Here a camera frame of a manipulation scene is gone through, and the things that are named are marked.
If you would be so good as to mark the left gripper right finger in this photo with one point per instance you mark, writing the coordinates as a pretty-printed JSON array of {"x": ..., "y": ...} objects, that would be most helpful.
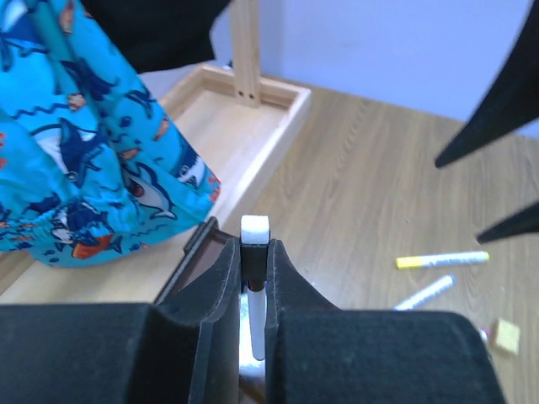
[{"x": 319, "y": 353}]

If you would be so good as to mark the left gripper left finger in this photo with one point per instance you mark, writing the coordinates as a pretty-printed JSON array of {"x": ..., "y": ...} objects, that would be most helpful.
[{"x": 182, "y": 351}]

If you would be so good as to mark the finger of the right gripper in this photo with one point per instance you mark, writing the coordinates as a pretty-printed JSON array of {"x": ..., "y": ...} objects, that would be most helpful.
[
  {"x": 511, "y": 101},
  {"x": 523, "y": 222}
]

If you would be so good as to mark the yellow capped marker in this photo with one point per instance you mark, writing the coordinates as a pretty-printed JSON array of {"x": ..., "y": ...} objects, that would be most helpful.
[{"x": 438, "y": 260}]

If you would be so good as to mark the purple capped marker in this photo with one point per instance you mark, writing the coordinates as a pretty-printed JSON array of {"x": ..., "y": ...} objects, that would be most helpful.
[{"x": 427, "y": 293}]

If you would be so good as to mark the small brown eraser block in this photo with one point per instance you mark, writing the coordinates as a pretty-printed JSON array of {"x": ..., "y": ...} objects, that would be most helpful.
[{"x": 505, "y": 337}]

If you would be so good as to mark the black capped white marker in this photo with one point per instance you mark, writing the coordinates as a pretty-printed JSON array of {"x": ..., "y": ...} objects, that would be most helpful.
[{"x": 254, "y": 250}]

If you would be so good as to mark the brown wooden desk organizer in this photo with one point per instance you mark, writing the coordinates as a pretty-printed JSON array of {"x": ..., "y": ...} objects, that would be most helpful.
[{"x": 200, "y": 252}]

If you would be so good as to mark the blue patterned shorts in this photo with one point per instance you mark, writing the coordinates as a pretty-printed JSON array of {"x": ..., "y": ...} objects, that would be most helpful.
[{"x": 92, "y": 167}]

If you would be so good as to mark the wooden clothes rack tray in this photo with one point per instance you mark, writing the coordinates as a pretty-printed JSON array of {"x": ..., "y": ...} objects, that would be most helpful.
[{"x": 241, "y": 123}]

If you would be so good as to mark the black garment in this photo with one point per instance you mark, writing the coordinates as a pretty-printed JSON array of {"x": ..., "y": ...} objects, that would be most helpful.
[{"x": 158, "y": 35}]

